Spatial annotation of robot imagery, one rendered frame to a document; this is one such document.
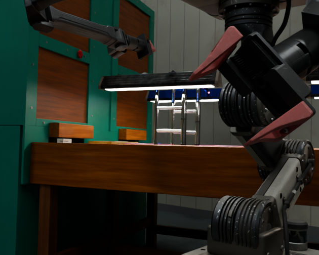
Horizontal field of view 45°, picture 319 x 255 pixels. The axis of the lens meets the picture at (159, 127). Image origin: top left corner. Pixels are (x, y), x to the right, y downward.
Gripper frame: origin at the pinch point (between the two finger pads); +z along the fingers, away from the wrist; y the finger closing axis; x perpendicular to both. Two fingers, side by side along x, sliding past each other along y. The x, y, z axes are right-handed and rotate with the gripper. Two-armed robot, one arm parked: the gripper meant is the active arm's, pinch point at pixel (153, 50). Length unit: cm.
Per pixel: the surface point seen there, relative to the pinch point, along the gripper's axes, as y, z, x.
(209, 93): 10, 63, -10
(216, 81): 22.9, 12.0, 20.0
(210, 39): -96, 219, -66
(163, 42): -122, 220, -126
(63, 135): 24, -18, -51
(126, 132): 16, 44, -65
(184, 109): 23.9, 25.2, -7.8
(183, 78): 15.4, 9.2, 5.5
